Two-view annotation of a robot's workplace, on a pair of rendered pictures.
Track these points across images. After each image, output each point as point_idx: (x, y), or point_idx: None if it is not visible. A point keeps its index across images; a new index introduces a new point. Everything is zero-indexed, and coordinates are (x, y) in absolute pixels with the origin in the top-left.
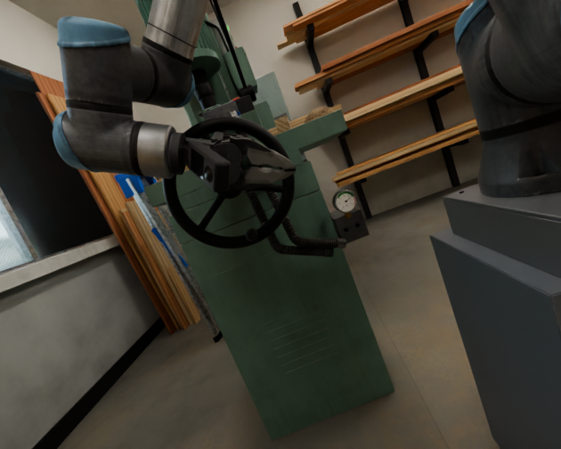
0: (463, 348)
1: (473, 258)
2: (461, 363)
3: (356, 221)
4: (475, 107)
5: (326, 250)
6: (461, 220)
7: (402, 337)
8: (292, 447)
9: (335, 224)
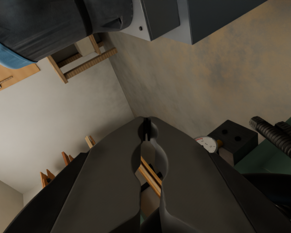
0: (277, 51)
1: None
2: (289, 39)
3: (221, 134)
4: (59, 20)
5: (283, 128)
6: (161, 8)
7: None
8: None
9: (239, 154)
